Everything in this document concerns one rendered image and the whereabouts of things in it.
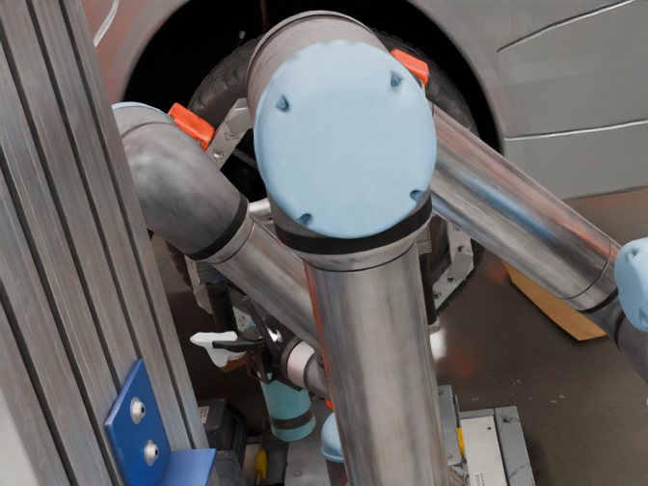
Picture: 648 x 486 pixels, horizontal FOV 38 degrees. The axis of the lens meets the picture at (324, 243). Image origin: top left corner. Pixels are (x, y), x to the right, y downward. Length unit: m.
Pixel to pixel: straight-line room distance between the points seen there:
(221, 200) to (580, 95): 1.04
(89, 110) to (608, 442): 2.05
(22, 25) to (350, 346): 0.32
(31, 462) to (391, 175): 0.28
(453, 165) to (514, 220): 0.08
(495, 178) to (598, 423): 1.82
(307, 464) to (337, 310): 1.55
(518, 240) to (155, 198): 0.41
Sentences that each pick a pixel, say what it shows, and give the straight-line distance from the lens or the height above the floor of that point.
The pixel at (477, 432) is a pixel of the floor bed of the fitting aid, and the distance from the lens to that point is 2.46.
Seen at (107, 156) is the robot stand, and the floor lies 1.41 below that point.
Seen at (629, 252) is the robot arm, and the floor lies 1.25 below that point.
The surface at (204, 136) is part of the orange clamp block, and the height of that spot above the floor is 1.08.
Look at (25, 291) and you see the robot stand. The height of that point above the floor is 1.40.
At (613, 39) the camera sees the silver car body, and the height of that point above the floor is 1.07.
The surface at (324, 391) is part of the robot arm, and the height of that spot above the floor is 0.81.
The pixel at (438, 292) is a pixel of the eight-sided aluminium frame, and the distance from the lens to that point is 1.83.
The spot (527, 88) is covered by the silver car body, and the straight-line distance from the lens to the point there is 1.91.
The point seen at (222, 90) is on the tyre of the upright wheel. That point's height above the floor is 1.13.
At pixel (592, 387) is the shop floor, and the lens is 2.72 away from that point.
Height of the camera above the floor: 1.63
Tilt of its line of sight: 26 degrees down
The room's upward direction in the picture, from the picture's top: 11 degrees counter-clockwise
